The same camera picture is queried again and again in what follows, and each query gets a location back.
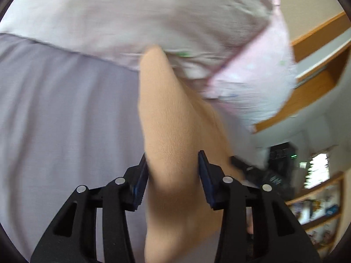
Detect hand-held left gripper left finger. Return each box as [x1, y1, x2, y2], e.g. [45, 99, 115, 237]
[30, 153, 150, 263]

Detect wooden door frame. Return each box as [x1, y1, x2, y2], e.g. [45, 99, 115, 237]
[254, 11, 351, 134]

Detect wooden bookshelf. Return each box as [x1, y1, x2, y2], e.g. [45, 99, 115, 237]
[285, 170, 346, 256]

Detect person's pink printed shirt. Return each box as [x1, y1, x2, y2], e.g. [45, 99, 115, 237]
[0, 0, 299, 135]

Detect person's right forearm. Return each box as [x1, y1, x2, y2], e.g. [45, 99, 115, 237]
[138, 45, 254, 263]

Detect person's light grey pants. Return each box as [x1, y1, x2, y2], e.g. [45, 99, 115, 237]
[0, 33, 272, 263]

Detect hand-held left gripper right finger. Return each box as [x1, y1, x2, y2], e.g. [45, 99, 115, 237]
[198, 150, 321, 263]

